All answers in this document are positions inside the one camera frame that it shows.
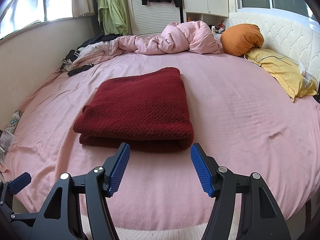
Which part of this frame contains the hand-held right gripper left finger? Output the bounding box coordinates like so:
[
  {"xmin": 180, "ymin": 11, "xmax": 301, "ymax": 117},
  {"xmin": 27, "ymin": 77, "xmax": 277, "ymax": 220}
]
[{"xmin": 29, "ymin": 142, "xmax": 130, "ymax": 240}]

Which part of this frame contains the yellow pillow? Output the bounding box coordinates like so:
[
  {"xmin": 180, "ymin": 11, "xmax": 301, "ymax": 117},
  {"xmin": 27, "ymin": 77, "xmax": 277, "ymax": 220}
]
[{"xmin": 244, "ymin": 47, "xmax": 318, "ymax": 103}]

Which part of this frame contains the floral patterned cloth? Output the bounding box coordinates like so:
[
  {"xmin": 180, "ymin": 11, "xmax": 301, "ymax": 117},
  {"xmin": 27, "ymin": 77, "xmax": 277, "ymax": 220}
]
[{"xmin": 1, "ymin": 109, "xmax": 24, "ymax": 133}]

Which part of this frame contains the bright window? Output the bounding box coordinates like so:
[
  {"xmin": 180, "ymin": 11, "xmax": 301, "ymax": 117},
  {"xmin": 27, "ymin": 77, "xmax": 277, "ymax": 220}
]
[{"xmin": 0, "ymin": 0, "xmax": 75, "ymax": 39}]

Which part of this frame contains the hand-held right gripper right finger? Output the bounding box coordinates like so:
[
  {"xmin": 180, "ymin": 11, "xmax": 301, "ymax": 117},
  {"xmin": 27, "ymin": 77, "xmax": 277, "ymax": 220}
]
[{"xmin": 190, "ymin": 142, "xmax": 292, "ymax": 240}]

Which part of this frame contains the black sock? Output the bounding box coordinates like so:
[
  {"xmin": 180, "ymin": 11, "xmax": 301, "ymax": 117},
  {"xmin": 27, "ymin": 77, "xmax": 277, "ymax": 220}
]
[{"xmin": 67, "ymin": 64, "xmax": 94, "ymax": 77}]

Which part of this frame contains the pink sheeted bed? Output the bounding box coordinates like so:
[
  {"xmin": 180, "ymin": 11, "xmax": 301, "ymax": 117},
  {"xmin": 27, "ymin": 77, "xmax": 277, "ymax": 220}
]
[{"xmin": 0, "ymin": 37, "xmax": 320, "ymax": 232}]

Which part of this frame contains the white tufted headboard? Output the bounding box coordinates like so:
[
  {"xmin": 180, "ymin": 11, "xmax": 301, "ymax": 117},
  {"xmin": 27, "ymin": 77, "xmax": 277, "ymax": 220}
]
[{"xmin": 228, "ymin": 12, "xmax": 320, "ymax": 85}]

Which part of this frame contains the white charger plug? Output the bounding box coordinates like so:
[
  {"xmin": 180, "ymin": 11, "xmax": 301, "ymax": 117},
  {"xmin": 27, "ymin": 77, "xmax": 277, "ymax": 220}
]
[{"xmin": 299, "ymin": 62, "xmax": 313, "ymax": 85}]

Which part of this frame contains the white louvered wardrobe door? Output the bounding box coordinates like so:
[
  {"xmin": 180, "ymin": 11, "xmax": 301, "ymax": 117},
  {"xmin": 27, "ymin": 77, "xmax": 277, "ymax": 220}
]
[{"xmin": 125, "ymin": 0, "xmax": 184, "ymax": 35}]

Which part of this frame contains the white charging cable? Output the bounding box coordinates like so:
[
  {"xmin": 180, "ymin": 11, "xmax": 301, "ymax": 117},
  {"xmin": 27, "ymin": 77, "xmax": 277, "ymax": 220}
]
[{"xmin": 244, "ymin": 54, "xmax": 304, "ymax": 68}]

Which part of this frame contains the red knit sweater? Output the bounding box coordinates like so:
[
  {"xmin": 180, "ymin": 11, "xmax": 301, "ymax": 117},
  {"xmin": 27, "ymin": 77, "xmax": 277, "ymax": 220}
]
[{"xmin": 73, "ymin": 67, "xmax": 195, "ymax": 153}]

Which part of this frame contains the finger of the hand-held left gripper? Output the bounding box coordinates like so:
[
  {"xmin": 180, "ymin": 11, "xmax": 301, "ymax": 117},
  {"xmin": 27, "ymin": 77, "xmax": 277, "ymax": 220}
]
[{"xmin": 6, "ymin": 172, "xmax": 32, "ymax": 195}]

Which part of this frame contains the pink duvet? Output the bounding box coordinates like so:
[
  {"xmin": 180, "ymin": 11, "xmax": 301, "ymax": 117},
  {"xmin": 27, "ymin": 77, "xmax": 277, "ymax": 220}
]
[{"xmin": 72, "ymin": 20, "xmax": 223, "ymax": 64}]

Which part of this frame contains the grey printed bag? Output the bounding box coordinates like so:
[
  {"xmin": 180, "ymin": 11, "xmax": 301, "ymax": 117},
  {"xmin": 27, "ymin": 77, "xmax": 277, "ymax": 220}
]
[{"xmin": 0, "ymin": 129, "xmax": 16, "ymax": 164}]

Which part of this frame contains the black crumpled clothing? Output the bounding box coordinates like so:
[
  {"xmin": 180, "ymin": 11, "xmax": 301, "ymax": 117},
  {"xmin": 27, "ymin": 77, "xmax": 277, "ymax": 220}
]
[{"xmin": 76, "ymin": 33, "xmax": 122, "ymax": 48}]

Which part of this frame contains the black white striped garment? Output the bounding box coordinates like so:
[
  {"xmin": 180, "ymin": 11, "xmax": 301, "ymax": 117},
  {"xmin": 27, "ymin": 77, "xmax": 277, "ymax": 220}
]
[{"xmin": 61, "ymin": 49, "xmax": 83, "ymax": 72}]

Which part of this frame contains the orange pillow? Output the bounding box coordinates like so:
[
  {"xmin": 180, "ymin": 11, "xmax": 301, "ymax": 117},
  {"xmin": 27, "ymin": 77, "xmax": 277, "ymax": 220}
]
[{"xmin": 220, "ymin": 24, "xmax": 265, "ymax": 57}]

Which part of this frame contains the green hanging cloth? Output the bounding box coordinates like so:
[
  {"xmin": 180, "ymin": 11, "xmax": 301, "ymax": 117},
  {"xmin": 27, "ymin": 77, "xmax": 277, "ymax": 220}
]
[{"xmin": 97, "ymin": 0, "xmax": 128, "ymax": 36}]

